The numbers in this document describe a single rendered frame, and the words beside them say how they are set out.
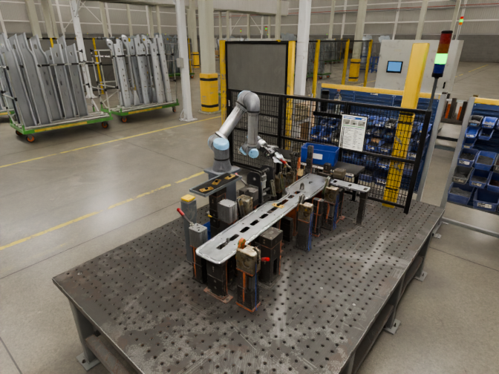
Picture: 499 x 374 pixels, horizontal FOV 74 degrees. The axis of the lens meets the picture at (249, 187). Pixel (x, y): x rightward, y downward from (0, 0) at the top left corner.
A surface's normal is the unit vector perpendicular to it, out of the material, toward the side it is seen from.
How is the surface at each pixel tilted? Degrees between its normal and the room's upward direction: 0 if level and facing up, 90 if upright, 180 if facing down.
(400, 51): 90
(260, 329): 0
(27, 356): 0
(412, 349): 0
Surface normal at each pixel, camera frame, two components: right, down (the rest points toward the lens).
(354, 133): -0.58, 0.33
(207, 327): 0.00, -0.91
